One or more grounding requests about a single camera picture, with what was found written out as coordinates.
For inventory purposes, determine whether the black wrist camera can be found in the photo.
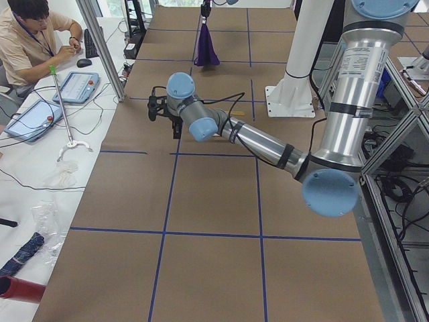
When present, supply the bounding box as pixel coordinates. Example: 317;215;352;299
147;86;169;121

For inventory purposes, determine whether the clear plastic bag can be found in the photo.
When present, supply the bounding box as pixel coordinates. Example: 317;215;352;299
31;201;67;268

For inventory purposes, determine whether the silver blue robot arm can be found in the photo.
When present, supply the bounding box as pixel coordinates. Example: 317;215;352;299
200;0;238;18
166;1;416;217

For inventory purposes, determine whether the black keyboard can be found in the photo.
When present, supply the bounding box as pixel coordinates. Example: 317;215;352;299
84;29;99;59

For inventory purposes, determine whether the teach pendant tablet near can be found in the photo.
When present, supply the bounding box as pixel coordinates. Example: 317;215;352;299
5;99;63;142

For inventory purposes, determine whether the reacher grabber stick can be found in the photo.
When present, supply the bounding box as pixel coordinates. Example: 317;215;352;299
49;65;93;162

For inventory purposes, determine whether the teach pendant tablet far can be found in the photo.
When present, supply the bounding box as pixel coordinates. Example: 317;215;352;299
58;71;100;104

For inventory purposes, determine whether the folded dark blue umbrella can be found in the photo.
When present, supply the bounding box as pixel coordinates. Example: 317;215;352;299
1;232;45;277

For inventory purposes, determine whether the white pedestal column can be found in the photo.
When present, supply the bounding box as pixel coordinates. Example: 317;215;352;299
265;0;334;118

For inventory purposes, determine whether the black computer mouse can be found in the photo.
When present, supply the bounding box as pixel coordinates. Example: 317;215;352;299
76;58;92;68

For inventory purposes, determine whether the aluminium frame post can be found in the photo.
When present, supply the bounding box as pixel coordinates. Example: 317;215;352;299
76;0;125;102

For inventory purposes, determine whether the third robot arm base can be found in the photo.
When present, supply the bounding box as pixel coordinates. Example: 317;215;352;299
398;47;428;81

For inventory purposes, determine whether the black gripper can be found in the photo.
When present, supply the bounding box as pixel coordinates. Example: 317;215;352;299
200;0;211;17
170;114;183;139

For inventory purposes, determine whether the teach pendant tablet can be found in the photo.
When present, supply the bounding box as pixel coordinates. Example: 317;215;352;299
58;71;100;104
5;99;63;142

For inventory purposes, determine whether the purple towel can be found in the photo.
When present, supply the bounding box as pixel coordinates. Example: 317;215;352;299
194;18;220;67

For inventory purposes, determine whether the seated man beige shirt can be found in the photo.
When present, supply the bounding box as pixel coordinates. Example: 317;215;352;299
1;0;82;99

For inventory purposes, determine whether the red cylinder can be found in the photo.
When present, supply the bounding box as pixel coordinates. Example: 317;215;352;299
1;276;46;303

